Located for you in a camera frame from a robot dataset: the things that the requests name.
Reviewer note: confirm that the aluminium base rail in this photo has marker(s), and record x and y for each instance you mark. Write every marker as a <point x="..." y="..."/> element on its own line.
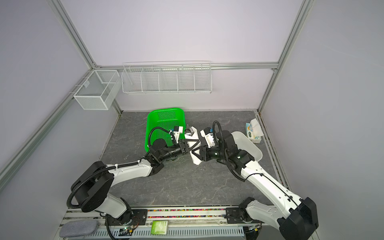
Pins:
<point x="186" y="214"/>

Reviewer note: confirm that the tissue pack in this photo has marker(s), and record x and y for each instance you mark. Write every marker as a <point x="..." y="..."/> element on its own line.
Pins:
<point x="254" y="131"/>

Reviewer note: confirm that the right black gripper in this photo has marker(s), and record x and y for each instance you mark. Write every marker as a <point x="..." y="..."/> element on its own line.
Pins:
<point x="205" y="151"/>

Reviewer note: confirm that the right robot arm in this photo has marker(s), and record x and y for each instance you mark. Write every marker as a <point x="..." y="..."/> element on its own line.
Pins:
<point x="296" y="218"/>

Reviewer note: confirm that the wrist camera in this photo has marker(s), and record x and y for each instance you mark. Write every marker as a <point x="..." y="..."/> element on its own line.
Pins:
<point x="207" y="138"/>
<point x="176" y="132"/>

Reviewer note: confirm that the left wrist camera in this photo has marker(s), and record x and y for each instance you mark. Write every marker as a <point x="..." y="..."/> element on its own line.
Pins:
<point x="176" y="132"/>

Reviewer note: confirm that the green perforated plastic basket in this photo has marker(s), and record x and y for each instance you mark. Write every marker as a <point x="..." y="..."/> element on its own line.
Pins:
<point x="166" y="119"/>

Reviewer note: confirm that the long white wire shelf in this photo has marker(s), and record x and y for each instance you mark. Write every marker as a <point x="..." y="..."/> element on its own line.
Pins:
<point x="167" y="77"/>

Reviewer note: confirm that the grey cloth pad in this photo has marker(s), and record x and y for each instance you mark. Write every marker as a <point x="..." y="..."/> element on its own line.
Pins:
<point x="78" y="228"/>

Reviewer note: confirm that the small white mesh basket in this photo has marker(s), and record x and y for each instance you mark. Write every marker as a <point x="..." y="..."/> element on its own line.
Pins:
<point x="99" y="90"/>

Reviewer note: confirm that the white slotted cable duct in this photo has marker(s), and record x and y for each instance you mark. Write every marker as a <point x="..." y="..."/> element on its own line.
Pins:
<point x="180" y="233"/>

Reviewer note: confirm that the white oval plastic tub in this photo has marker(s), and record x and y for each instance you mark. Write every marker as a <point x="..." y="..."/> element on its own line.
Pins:
<point x="244" y="143"/>

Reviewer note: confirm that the white paper napkin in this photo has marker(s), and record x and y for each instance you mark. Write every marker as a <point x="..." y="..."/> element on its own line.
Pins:
<point x="193" y="141"/>

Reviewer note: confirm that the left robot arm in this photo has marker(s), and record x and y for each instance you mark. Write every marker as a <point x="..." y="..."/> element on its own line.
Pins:
<point x="91" y="191"/>

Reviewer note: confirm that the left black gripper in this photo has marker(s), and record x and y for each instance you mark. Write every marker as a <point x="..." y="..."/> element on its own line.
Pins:
<point x="184" y="142"/>

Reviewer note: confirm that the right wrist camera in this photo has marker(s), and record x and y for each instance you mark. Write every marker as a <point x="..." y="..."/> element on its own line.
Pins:
<point x="207" y="138"/>

